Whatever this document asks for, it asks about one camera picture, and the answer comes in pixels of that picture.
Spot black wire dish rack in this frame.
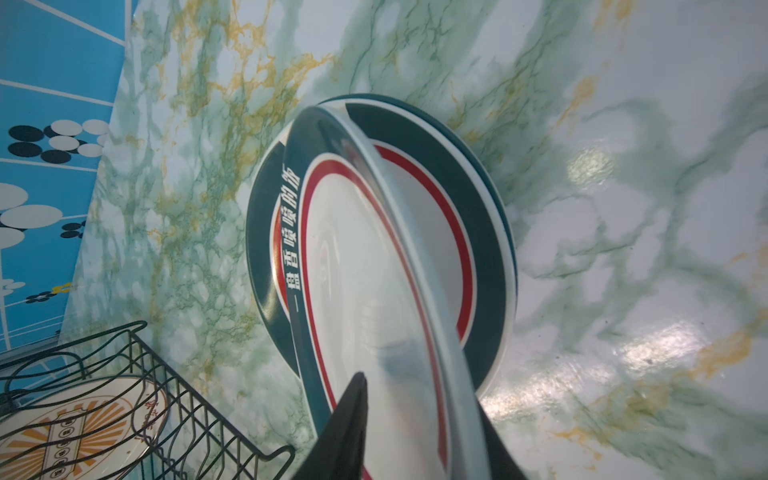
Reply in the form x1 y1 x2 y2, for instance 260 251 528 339
1 321 295 479

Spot white plate red rim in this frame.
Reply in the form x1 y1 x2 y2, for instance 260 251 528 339
281 105 491 479

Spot white plate orange sunburst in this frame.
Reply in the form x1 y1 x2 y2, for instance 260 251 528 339
1 376 169 479

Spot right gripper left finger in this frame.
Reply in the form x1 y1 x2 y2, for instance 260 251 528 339
293 372 368 480

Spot white plate red green band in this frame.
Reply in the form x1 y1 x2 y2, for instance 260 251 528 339
245 94 518 395

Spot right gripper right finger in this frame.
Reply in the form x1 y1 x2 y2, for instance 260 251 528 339
476 402 527 480

